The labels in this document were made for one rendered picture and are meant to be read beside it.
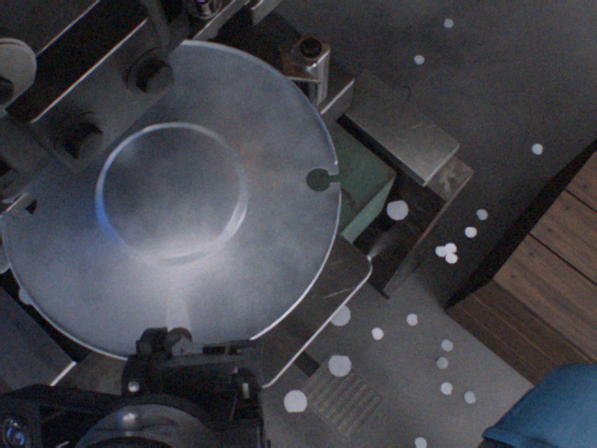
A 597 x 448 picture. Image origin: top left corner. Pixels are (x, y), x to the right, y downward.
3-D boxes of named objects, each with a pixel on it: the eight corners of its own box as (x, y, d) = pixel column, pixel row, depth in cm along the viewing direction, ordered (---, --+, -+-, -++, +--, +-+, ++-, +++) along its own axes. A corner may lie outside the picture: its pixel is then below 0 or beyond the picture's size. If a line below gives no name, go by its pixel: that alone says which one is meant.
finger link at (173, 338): (188, 378, 46) (166, 421, 38) (164, 380, 46) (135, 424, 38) (183, 314, 46) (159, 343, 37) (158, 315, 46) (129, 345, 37)
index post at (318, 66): (329, 94, 66) (334, 43, 56) (310, 114, 65) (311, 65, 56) (309, 77, 66) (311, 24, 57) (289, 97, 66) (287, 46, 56)
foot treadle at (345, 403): (382, 399, 115) (386, 399, 110) (346, 441, 113) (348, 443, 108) (156, 189, 126) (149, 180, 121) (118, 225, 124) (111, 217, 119)
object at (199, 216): (7, 57, 59) (3, 52, 58) (322, 31, 59) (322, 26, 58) (-3, 380, 51) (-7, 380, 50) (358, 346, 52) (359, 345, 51)
